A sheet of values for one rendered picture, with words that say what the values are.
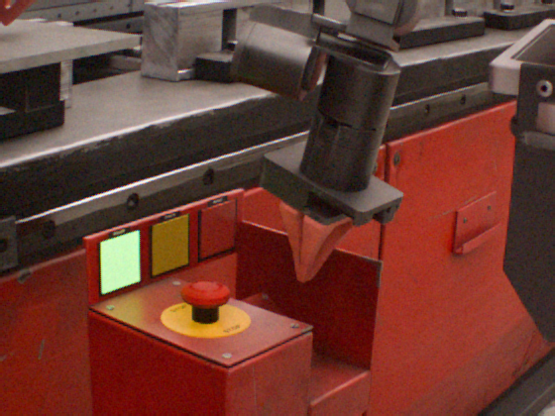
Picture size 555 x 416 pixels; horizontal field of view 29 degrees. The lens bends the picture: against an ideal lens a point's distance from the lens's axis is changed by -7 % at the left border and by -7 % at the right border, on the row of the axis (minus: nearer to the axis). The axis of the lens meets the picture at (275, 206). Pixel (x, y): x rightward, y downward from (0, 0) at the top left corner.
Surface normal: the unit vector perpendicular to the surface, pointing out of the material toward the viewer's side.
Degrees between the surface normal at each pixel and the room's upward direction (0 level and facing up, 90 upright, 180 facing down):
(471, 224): 90
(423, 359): 90
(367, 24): 77
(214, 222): 90
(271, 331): 0
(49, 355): 90
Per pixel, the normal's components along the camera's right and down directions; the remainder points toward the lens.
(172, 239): 0.78, 0.22
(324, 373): 0.04, -0.95
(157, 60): -0.59, 0.22
